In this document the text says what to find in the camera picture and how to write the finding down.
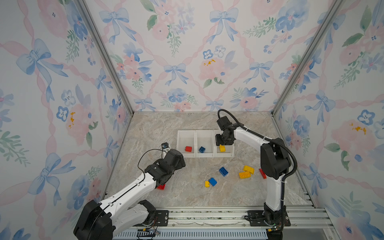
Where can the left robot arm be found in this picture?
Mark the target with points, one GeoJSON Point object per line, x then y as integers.
{"type": "Point", "coordinates": [125, 209]}

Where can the blue square lego brick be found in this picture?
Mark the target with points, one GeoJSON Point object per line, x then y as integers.
{"type": "Point", "coordinates": [202, 149]}

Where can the red lego brick lower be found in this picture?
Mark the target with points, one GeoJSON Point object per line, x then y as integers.
{"type": "Point", "coordinates": [161, 187]}

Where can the red rounded lego brick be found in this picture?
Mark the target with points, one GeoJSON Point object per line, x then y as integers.
{"type": "Point", "coordinates": [263, 174]}

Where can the yellow rounded lego brick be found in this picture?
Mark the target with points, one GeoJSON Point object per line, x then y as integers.
{"type": "Point", "coordinates": [222, 148]}

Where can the right white bin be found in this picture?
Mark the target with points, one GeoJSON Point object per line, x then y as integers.
{"type": "Point", "coordinates": [217, 153]}

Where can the aluminium rail frame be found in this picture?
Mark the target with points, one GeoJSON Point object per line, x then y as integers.
{"type": "Point", "coordinates": [213, 223]}

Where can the right corner aluminium post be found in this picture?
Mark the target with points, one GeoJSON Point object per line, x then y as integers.
{"type": "Point", "coordinates": [330, 16]}

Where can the blue lego brick centre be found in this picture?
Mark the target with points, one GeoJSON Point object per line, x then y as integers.
{"type": "Point", "coordinates": [223, 172]}

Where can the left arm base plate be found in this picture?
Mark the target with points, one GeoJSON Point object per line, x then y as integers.
{"type": "Point", "coordinates": [159, 218]}

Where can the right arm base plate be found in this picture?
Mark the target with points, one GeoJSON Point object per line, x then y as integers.
{"type": "Point", "coordinates": [267, 219]}

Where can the corner aluminium post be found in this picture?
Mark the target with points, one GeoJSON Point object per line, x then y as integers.
{"type": "Point", "coordinates": [95, 34]}
{"type": "Point", "coordinates": [330, 16]}

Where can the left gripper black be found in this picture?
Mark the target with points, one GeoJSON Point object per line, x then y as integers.
{"type": "Point", "coordinates": [181, 163]}

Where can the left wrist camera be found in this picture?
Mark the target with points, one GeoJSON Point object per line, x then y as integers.
{"type": "Point", "coordinates": [165, 146]}

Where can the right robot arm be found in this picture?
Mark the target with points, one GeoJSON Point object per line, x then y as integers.
{"type": "Point", "coordinates": [275, 163]}

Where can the white bin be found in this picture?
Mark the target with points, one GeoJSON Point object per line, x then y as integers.
{"type": "Point", "coordinates": [186, 138]}
{"type": "Point", "coordinates": [217, 153]}
{"type": "Point", "coordinates": [204, 138]}

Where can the blue lego brick small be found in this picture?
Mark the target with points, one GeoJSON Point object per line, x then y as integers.
{"type": "Point", "coordinates": [212, 182]}

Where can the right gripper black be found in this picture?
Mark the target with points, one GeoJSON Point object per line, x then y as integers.
{"type": "Point", "coordinates": [218, 142]}

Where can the yellow lego brick top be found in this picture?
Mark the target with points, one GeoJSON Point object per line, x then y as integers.
{"type": "Point", "coordinates": [249, 169]}

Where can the left corner aluminium post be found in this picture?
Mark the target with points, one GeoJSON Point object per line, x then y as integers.
{"type": "Point", "coordinates": [95, 34]}

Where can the middle white bin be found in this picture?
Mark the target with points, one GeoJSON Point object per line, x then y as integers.
{"type": "Point", "coordinates": [204, 138]}

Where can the left white bin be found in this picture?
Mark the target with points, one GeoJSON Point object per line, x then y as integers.
{"type": "Point", "coordinates": [186, 138]}

